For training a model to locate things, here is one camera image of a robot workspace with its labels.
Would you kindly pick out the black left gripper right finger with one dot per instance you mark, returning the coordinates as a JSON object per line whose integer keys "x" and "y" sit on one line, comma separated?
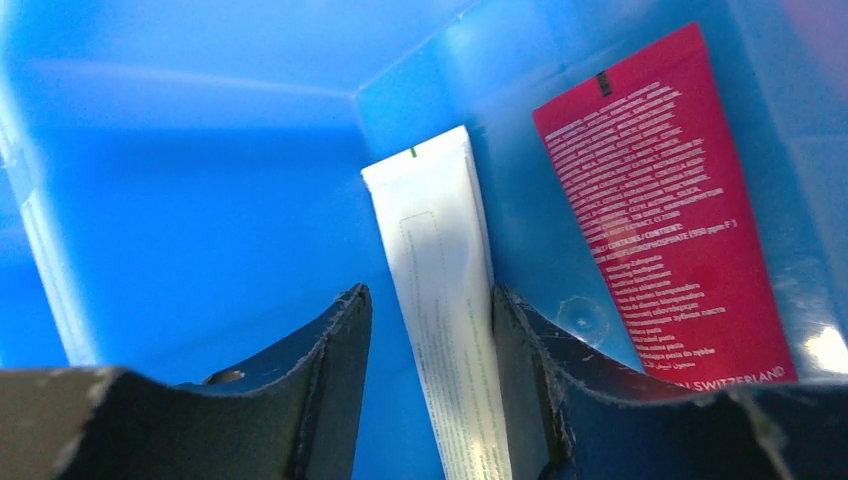
{"x": 572, "y": 412}

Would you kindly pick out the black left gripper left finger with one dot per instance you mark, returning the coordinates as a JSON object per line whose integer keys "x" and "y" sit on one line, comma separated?
{"x": 291, "y": 411}

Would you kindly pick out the white tube black cap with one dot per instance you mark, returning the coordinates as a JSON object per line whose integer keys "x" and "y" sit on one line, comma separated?
{"x": 432, "y": 225}

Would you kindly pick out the red toothpaste tube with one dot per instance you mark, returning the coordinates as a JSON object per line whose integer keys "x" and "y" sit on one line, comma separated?
{"x": 648, "y": 165}

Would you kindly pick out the blue divided storage bin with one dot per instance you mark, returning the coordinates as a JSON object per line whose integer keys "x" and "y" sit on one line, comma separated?
{"x": 180, "y": 180}

